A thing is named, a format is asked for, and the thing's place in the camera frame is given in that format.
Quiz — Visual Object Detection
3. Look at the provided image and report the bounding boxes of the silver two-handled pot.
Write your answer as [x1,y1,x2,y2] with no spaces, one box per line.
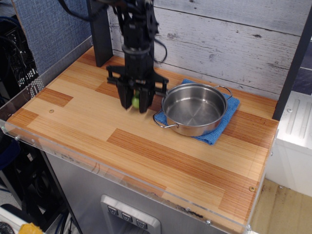
[153,83,233,137]

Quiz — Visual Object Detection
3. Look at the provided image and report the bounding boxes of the silver dispenser button panel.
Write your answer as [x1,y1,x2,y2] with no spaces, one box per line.
[100,195,161,234]

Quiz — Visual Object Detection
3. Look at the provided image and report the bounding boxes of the green handled grey spatula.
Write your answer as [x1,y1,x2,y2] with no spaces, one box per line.
[131,90,140,109]

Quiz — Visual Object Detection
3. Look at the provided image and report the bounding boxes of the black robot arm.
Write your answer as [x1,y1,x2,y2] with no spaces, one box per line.
[101,0,169,113]

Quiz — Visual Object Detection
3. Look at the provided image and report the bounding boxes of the dark grey right post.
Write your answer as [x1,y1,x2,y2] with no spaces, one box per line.
[272,8,312,121]

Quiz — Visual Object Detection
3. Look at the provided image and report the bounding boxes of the clear acrylic table guard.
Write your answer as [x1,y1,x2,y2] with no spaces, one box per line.
[0,49,278,234]

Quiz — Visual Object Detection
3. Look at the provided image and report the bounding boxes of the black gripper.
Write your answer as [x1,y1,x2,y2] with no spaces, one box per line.
[106,52,169,113]

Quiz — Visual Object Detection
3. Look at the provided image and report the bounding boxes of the dark grey post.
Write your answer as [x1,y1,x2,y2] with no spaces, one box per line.
[272,8,312,121]
[87,0,113,67]

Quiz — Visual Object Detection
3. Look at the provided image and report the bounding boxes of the blue folded cloth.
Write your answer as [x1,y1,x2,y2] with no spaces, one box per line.
[153,78,240,146]

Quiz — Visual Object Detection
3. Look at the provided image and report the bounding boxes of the white side cabinet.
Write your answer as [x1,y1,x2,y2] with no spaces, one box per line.
[265,91,312,196]

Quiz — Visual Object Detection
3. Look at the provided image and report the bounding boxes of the dark grey left post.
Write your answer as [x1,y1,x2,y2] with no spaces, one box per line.
[87,0,113,67]

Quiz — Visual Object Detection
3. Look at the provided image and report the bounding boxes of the black crate rack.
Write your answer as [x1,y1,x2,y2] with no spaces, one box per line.
[0,16,44,105]

